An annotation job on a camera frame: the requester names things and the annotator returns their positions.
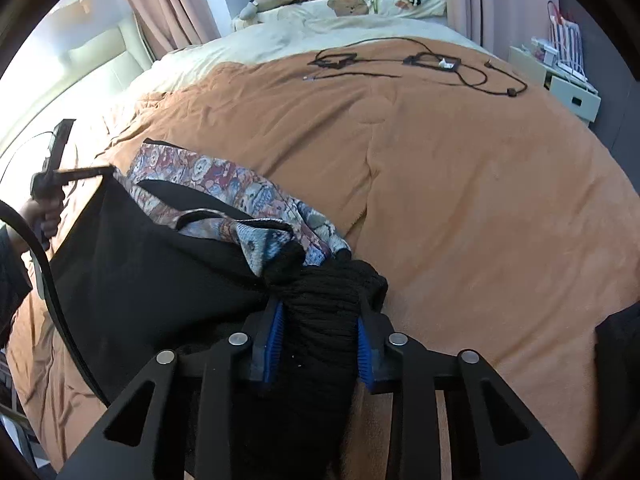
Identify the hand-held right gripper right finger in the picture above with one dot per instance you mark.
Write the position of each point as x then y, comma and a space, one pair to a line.
364, 355

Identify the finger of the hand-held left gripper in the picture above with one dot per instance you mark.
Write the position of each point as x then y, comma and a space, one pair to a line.
87, 173

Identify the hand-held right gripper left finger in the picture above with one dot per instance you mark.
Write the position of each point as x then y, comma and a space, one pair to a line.
272, 342

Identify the black pants with patterned lining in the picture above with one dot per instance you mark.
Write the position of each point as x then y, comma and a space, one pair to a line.
150, 285

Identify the person's left hand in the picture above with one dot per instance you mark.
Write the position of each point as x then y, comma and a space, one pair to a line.
35, 215

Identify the white padded bench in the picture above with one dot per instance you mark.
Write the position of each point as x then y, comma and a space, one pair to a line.
90, 50

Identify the orange fleece blanket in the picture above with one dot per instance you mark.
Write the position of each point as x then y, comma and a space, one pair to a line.
450, 210

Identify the cream duvet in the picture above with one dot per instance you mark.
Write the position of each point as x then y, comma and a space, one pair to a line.
260, 45

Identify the white nightstand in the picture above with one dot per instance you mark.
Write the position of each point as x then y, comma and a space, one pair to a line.
560, 87

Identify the bear print pillow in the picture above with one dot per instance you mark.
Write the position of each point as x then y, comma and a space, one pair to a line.
380, 7

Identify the clear items on floor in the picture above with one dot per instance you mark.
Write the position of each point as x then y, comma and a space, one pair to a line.
567, 40

